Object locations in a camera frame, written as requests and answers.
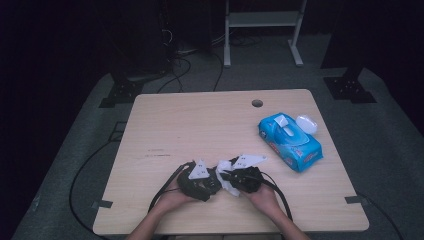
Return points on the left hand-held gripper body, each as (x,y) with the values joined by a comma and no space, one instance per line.
(196,190)

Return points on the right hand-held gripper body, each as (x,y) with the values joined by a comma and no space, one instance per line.
(248,181)

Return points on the white wet wipe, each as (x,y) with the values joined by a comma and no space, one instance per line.
(281,120)
(225,166)

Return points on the blue wet wipes pack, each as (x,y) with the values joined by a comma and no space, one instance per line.
(293,146)

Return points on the person's right hand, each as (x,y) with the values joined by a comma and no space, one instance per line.
(263,200)

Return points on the person's left hand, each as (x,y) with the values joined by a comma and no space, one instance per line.
(173,200)

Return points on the black tape strip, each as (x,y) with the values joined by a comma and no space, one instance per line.
(102,204)
(356,199)

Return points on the black stand base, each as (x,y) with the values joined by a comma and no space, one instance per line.
(348,88)
(121,93)

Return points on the white metal stand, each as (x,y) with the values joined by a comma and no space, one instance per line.
(263,19)

